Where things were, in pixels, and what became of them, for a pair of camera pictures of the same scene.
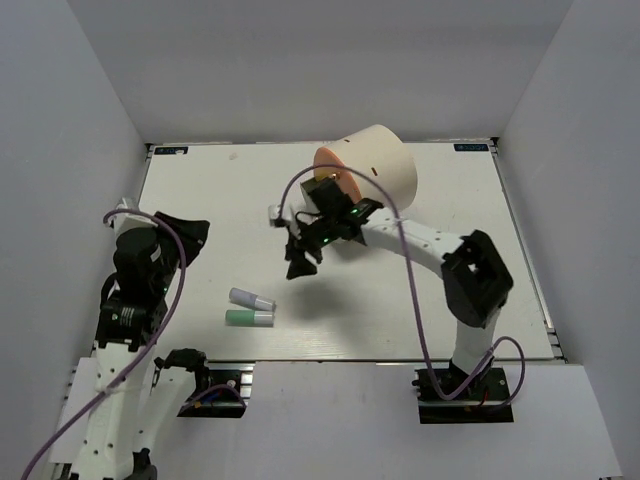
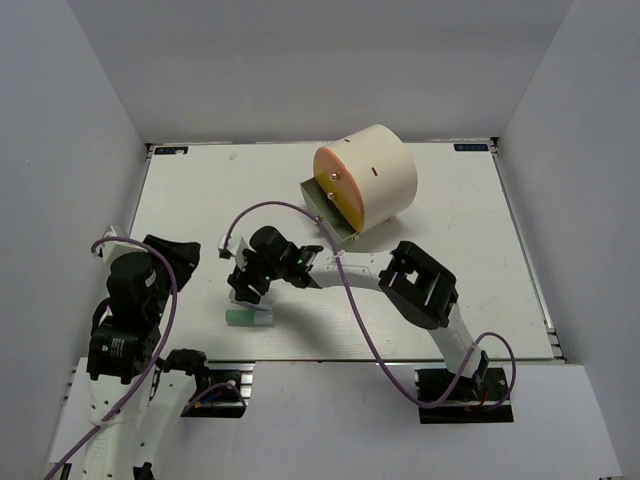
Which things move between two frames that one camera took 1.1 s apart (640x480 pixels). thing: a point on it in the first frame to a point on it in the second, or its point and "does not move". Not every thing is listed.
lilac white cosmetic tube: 251,299 does not move
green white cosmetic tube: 250,318 does not move
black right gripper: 300,266 to 241,280
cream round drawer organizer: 379,153 does not move
